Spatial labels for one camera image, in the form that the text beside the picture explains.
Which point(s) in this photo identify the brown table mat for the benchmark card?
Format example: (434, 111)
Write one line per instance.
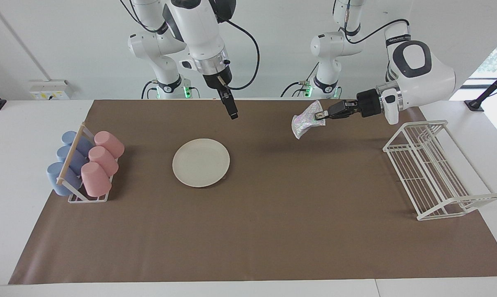
(273, 231)

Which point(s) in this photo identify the blue plastic cup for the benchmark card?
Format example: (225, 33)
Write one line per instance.
(64, 153)
(55, 177)
(69, 138)

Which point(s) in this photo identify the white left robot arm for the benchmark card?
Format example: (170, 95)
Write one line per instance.
(421, 78)

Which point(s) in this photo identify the cream round plate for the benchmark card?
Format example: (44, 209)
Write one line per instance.
(201, 163)

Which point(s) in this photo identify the white cup rack wooden bar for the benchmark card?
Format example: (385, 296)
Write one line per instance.
(71, 154)

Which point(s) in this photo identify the white wall socket box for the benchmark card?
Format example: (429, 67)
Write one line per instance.
(50, 90)

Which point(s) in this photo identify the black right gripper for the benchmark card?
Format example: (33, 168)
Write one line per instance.
(215, 80)

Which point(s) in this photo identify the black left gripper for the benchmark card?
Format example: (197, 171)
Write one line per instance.
(355, 108)

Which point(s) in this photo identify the pink plastic cup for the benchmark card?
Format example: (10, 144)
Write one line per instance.
(109, 143)
(96, 179)
(104, 161)

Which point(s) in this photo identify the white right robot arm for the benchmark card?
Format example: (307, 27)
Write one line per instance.
(199, 33)

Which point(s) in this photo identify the green lit base connector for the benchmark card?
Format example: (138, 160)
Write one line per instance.
(187, 91)
(307, 88)

